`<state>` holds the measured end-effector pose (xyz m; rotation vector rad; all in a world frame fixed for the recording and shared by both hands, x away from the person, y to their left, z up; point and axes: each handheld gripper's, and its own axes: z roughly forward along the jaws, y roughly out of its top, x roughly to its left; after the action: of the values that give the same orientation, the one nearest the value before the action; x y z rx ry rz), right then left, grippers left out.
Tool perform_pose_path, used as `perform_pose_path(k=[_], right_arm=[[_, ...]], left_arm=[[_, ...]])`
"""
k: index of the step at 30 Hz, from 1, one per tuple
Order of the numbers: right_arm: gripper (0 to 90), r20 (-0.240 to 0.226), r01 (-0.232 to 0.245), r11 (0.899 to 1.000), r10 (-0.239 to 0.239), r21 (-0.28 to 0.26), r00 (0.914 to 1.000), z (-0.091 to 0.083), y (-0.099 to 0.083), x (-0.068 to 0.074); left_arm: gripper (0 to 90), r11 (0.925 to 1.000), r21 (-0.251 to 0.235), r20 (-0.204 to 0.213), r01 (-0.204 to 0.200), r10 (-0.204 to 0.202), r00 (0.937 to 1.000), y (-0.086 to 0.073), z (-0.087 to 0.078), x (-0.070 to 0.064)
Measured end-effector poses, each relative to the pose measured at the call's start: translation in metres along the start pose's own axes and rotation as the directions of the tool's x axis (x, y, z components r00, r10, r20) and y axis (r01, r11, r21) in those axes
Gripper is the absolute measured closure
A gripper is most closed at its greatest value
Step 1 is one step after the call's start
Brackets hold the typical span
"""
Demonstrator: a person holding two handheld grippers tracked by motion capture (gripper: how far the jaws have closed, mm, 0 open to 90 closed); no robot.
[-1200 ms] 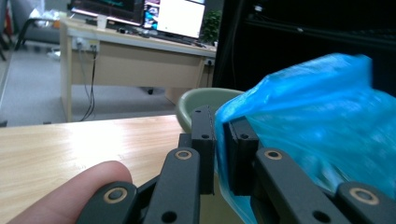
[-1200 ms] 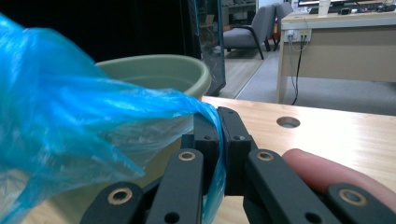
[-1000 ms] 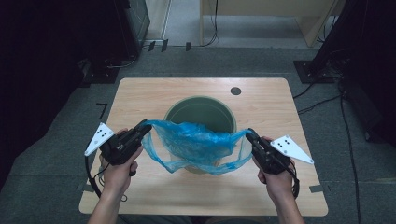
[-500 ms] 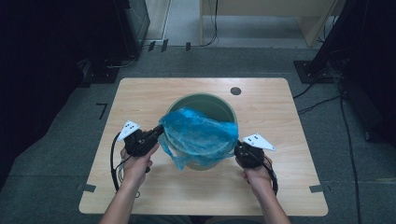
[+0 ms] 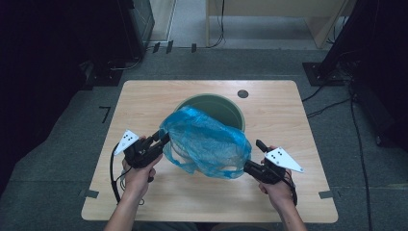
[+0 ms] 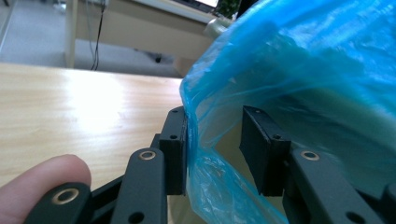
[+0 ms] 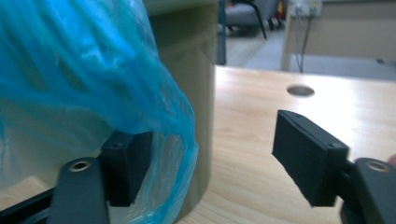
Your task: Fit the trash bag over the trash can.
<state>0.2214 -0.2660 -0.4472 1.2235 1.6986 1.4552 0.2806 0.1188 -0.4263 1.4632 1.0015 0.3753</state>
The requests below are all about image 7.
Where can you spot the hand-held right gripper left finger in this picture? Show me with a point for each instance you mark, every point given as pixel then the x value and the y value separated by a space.
pixel 127 168

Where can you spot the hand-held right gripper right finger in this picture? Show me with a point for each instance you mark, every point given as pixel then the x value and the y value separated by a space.
pixel 308 155

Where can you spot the blue plastic bag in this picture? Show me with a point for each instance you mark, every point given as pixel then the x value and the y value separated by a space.
pixel 87 71

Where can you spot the green plastic bucket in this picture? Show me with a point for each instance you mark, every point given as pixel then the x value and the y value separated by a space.
pixel 193 68

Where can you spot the light wooden desk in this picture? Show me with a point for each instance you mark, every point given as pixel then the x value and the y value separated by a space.
pixel 348 34

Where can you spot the grey chair with black legs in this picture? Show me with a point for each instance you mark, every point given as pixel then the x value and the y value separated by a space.
pixel 249 12

